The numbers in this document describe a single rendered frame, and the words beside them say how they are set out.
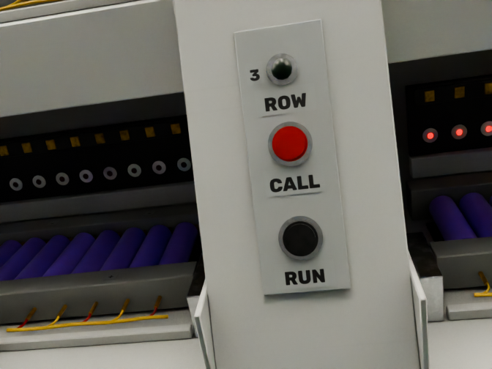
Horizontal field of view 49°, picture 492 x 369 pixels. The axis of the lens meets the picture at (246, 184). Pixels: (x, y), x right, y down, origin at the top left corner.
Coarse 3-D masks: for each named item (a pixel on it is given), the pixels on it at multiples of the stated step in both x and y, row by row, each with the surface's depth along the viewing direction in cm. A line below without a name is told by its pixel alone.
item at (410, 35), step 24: (384, 0) 24; (408, 0) 24; (432, 0) 24; (456, 0) 24; (480, 0) 24; (384, 24) 25; (408, 24) 25; (432, 24) 24; (456, 24) 24; (480, 24) 24; (408, 48) 25; (432, 48) 25; (456, 48) 25; (480, 48) 25
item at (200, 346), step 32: (96, 192) 44; (128, 192) 43; (160, 192) 43; (192, 192) 42; (192, 288) 30; (64, 320) 34; (96, 320) 34; (160, 320) 33; (192, 320) 30; (0, 352) 32; (32, 352) 32; (64, 352) 31; (96, 352) 31; (128, 352) 30; (160, 352) 30; (192, 352) 29
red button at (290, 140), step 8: (288, 128) 24; (296, 128) 24; (280, 136) 24; (288, 136) 24; (296, 136) 24; (304, 136) 24; (272, 144) 24; (280, 144) 24; (288, 144) 24; (296, 144) 24; (304, 144) 24; (280, 152) 24; (288, 152) 24; (296, 152) 24; (304, 152) 24; (288, 160) 24
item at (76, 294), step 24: (168, 264) 34; (192, 264) 33; (0, 288) 34; (24, 288) 34; (48, 288) 33; (72, 288) 33; (96, 288) 33; (120, 288) 33; (144, 288) 33; (168, 288) 33; (0, 312) 34; (24, 312) 34; (48, 312) 34; (72, 312) 34; (96, 312) 34; (120, 312) 34
